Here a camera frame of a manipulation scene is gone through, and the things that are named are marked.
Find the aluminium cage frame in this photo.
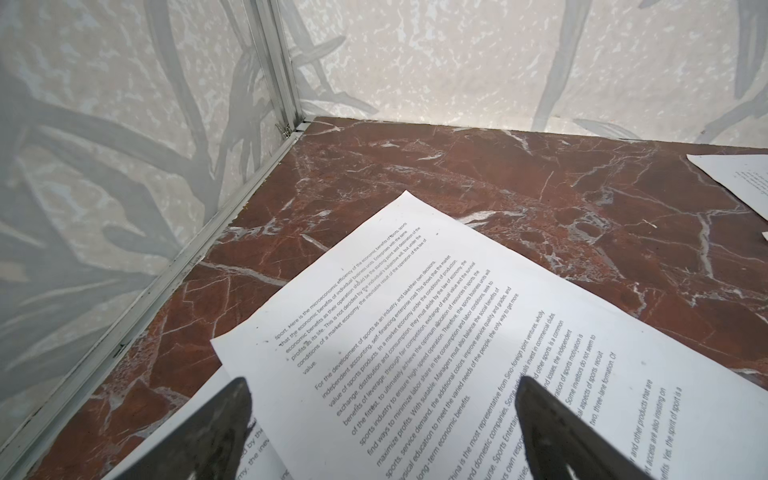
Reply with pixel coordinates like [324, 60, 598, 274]
[1, 1, 290, 478]

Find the printed paper sheet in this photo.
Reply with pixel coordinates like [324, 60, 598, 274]
[104, 367, 291, 479]
[212, 193, 767, 479]
[687, 154, 768, 219]

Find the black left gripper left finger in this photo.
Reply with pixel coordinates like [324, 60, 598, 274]
[117, 377, 253, 479]

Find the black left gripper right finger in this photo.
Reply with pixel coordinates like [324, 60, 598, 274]
[515, 376, 650, 480]

